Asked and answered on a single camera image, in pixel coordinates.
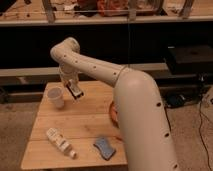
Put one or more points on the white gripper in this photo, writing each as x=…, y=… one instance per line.
x=69, y=76

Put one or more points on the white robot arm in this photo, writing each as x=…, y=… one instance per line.
x=142, y=119

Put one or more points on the orange bowl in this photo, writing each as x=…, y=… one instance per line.
x=113, y=114

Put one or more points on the white plastic bottle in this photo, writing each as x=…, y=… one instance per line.
x=60, y=142

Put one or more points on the wooden shelf bench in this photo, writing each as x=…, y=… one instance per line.
x=92, y=12

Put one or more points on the blue sponge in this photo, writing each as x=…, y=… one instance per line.
x=104, y=147

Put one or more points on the black box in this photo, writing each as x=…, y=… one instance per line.
x=190, y=59

